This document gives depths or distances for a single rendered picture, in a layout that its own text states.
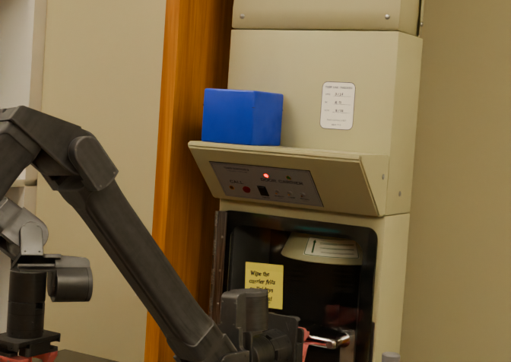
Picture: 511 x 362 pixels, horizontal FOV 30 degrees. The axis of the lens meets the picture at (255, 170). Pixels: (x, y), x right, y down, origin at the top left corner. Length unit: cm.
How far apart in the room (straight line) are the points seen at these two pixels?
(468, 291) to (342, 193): 54
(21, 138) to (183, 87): 57
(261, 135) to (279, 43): 18
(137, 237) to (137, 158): 110
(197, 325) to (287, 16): 59
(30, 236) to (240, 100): 40
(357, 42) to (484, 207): 53
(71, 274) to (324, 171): 43
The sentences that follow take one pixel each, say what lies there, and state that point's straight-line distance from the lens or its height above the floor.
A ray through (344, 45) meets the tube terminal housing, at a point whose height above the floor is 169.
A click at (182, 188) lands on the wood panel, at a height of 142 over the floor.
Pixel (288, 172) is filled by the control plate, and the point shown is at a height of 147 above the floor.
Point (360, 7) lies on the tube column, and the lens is 160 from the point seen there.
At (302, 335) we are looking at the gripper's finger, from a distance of 151.
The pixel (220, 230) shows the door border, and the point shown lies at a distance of 170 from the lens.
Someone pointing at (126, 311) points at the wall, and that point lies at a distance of 241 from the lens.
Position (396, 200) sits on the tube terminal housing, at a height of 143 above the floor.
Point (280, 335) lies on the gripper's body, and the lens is 149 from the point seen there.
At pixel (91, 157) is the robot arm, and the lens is 119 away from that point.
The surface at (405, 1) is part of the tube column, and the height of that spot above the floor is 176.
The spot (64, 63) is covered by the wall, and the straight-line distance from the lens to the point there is 252.
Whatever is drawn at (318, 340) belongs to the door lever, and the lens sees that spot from 157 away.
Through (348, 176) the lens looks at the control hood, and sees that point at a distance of 149.
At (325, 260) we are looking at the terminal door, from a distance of 160.
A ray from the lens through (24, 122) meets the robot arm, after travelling 116.
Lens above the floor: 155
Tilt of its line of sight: 3 degrees down
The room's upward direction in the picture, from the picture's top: 4 degrees clockwise
